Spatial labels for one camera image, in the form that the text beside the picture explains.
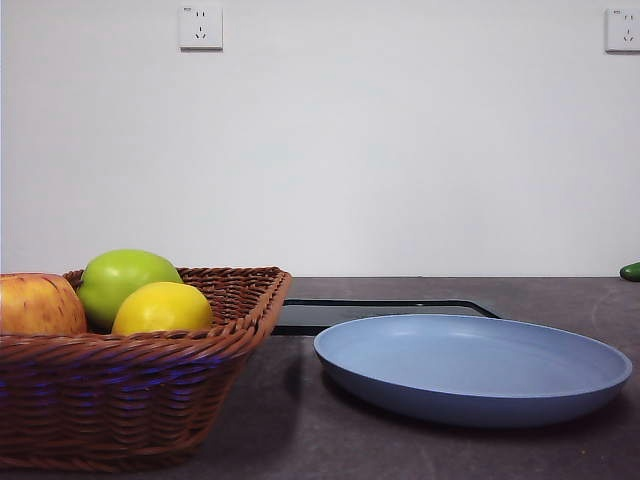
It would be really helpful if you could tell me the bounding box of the yellow lemon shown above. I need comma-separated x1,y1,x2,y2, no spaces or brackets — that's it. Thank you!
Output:
111,281,215,337

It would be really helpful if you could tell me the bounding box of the blue round plate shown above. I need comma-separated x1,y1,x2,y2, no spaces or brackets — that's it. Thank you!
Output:
313,314,634,430

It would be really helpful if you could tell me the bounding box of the brown wicker basket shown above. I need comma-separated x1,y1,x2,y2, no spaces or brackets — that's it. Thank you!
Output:
0,266,293,459

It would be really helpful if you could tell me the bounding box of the black flat tray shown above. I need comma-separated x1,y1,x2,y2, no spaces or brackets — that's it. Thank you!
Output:
273,298,504,337

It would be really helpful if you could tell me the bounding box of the green apple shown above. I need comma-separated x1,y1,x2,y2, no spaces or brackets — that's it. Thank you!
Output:
76,248,185,333

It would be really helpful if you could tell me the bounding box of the red yellow apple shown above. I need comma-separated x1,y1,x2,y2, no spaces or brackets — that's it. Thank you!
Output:
0,272,89,337

